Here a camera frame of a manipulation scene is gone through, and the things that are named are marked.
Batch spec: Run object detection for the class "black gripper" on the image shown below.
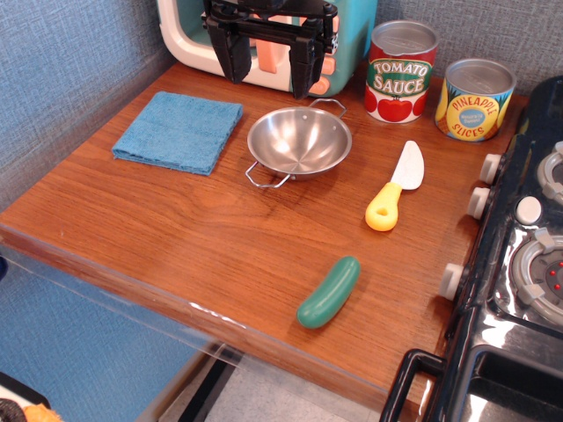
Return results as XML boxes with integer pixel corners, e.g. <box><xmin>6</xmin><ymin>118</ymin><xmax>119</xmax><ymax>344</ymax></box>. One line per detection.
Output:
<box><xmin>201</xmin><ymin>0</ymin><xmax>338</xmax><ymax>99</ymax></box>

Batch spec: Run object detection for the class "blue cloth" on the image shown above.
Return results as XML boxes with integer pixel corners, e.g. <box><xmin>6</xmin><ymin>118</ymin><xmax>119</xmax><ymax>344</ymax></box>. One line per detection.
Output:
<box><xmin>112</xmin><ymin>91</ymin><xmax>243</xmax><ymax>176</ymax></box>

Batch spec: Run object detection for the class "small steel pot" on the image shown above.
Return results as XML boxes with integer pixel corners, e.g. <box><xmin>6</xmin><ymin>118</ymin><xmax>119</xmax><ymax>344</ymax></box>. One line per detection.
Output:
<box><xmin>245</xmin><ymin>98</ymin><xmax>353</xmax><ymax>188</ymax></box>

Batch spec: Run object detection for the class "green toy sausage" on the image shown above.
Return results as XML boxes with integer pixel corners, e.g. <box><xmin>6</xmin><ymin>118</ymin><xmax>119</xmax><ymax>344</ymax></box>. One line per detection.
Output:
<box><xmin>296</xmin><ymin>256</ymin><xmax>361</xmax><ymax>329</ymax></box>

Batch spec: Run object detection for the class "teal toy microwave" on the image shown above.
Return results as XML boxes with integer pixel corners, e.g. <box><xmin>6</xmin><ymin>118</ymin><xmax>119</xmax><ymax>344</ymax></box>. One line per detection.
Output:
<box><xmin>157</xmin><ymin>0</ymin><xmax>377</xmax><ymax>98</ymax></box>

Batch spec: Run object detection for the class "tomato sauce can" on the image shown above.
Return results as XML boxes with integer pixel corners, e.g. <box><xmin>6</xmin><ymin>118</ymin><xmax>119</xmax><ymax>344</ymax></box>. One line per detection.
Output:
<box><xmin>364</xmin><ymin>20</ymin><xmax>439</xmax><ymax>124</ymax></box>

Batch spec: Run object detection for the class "pineapple slices can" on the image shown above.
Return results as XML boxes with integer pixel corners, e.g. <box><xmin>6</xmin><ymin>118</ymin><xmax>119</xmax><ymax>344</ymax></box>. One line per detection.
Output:
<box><xmin>435</xmin><ymin>58</ymin><xmax>516</xmax><ymax>142</ymax></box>

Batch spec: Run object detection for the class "white stove knob top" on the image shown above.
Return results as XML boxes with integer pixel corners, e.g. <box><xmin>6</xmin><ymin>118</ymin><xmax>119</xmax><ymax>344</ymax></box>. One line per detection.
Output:
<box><xmin>479</xmin><ymin>154</ymin><xmax>502</xmax><ymax>185</ymax></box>

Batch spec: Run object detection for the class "white stove knob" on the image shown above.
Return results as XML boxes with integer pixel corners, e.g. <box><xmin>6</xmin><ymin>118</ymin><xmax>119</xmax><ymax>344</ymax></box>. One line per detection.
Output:
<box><xmin>466</xmin><ymin>187</ymin><xmax>490</xmax><ymax>220</ymax></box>
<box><xmin>438</xmin><ymin>263</ymin><xmax>464</xmax><ymax>301</ymax></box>
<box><xmin>479</xmin><ymin>154</ymin><xmax>502</xmax><ymax>185</ymax></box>

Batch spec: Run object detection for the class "white stove knob middle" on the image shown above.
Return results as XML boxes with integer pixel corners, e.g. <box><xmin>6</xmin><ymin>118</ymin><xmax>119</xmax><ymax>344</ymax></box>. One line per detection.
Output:
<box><xmin>466</xmin><ymin>187</ymin><xmax>490</xmax><ymax>220</ymax></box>

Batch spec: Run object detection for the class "white stove knob bottom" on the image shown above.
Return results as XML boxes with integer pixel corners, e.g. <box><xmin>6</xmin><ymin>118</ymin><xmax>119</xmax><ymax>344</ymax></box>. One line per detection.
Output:
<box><xmin>438</xmin><ymin>263</ymin><xmax>464</xmax><ymax>301</ymax></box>

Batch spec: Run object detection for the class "black toy stove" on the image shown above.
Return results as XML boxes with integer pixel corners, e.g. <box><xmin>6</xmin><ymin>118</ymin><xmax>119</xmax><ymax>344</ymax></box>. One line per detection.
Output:
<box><xmin>381</xmin><ymin>76</ymin><xmax>562</xmax><ymax>421</ymax></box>

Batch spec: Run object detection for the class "orange fuzzy object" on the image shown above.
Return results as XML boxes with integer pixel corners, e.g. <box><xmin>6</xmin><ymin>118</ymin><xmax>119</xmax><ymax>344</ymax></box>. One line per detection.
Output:
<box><xmin>1</xmin><ymin>398</ymin><xmax>62</xmax><ymax>422</ymax></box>

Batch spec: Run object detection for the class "yellow handled toy knife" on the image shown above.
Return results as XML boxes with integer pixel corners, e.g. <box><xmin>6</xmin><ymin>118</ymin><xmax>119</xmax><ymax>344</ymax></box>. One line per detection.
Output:
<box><xmin>364</xmin><ymin>140</ymin><xmax>425</xmax><ymax>231</ymax></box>

